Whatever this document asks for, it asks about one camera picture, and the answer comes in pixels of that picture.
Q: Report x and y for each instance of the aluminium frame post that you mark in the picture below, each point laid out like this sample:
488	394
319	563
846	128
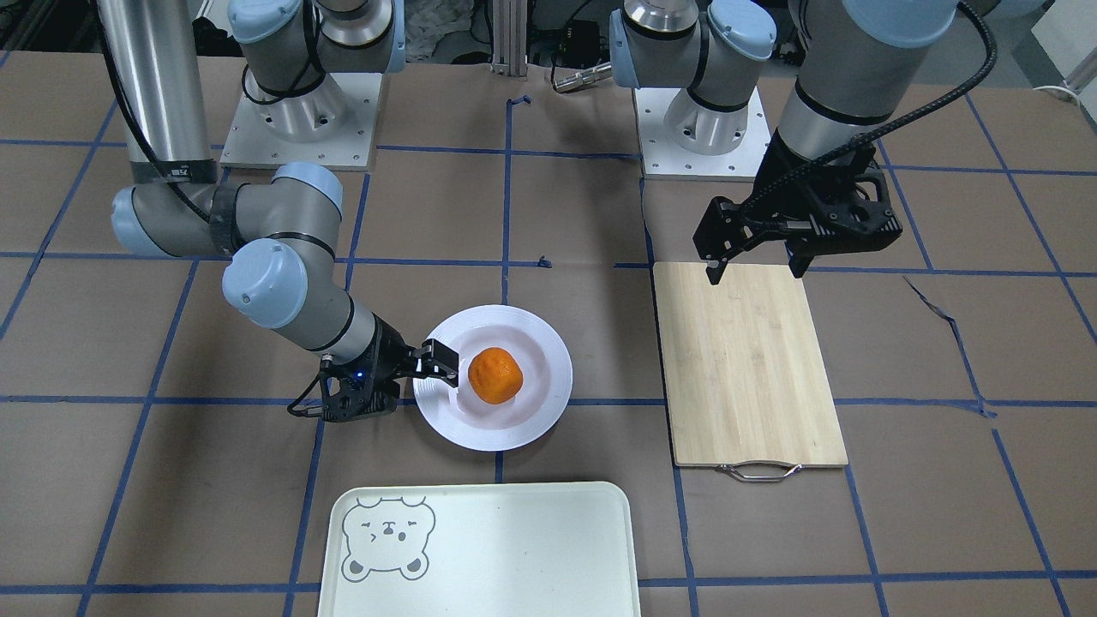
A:
509	32

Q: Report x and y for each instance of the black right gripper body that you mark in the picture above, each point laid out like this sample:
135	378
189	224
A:
386	350

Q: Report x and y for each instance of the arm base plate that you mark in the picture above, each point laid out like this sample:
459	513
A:
332	126
680	140

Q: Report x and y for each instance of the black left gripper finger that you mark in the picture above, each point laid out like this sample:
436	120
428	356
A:
715	268
800	257

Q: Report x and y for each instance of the orange fruit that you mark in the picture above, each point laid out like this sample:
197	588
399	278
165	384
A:
495	376

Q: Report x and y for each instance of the white round plate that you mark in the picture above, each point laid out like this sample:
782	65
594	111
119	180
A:
466	420

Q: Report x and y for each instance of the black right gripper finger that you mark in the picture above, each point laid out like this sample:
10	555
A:
433	360

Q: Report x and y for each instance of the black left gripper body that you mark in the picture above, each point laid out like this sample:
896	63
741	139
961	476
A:
781	174

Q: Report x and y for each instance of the bamboo cutting board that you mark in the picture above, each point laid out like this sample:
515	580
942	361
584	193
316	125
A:
745	381

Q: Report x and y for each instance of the cream bear tray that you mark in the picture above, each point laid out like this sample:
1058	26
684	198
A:
521	549

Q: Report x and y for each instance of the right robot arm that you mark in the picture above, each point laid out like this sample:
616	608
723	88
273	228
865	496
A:
280	236

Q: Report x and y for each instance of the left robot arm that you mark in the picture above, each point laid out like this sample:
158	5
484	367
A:
860	59

